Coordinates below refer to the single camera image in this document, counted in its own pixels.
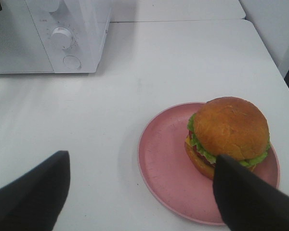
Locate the white microwave door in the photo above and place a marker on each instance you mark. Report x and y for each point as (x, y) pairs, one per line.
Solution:
(21, 49)

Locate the round door release button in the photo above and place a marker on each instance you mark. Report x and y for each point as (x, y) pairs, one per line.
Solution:
(71, 62)

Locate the upper white power knob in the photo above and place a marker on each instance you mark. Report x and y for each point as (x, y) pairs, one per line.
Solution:
(51, 5)

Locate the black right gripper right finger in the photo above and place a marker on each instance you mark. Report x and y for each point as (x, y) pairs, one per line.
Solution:
(246, 202)

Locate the pink round plate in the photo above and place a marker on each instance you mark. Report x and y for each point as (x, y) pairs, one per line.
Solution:
(169, 173)

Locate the white timer knob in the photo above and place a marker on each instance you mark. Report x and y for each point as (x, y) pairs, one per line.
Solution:
(61, 38)

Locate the white microwave oven body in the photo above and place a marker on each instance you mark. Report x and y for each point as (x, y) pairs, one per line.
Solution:
(87, 20)

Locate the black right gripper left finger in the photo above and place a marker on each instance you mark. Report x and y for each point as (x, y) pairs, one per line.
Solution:
(34, 201)

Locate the burger with lettuce and cheese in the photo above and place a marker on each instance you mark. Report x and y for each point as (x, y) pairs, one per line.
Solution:
(227, 125)

